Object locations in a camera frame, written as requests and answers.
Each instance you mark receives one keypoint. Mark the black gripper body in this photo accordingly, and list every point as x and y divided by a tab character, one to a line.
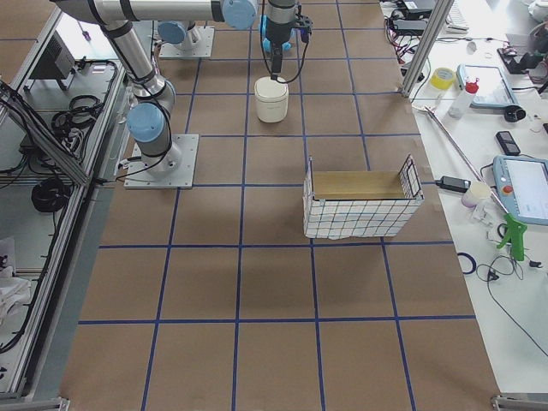
276	44

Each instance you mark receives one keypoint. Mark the white small trash can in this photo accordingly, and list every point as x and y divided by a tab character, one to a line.
271	100

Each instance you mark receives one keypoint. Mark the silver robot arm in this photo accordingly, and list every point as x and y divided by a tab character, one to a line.
182	34
149	121

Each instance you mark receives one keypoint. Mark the checkered wooden box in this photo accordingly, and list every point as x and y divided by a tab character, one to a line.
343	204

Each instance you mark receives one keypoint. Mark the yellow tape roll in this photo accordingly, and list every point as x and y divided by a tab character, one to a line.
443	78

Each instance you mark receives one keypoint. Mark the white squeeze bottle red cap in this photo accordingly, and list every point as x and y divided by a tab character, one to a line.
464	99

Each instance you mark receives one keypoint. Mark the black power adapter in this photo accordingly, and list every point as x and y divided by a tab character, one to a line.
453	184

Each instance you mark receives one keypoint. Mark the black control box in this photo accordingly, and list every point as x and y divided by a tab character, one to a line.
56	63

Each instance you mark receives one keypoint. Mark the teach pendant far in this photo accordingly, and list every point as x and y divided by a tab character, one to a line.
494	89

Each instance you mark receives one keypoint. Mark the teach pendant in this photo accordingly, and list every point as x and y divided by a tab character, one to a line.
522	187
494	89

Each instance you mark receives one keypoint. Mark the teach pendant near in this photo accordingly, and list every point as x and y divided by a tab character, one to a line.
522	187

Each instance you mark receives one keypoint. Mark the blue tape roll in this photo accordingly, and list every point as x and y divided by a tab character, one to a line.
467	262

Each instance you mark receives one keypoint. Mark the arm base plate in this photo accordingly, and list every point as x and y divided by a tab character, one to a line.
176	170
202	50

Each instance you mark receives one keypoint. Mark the aluminium frame post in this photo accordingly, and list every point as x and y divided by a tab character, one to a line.
433	27

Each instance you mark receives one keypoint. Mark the green handled grabber tool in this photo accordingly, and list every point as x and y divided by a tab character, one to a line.
515	230

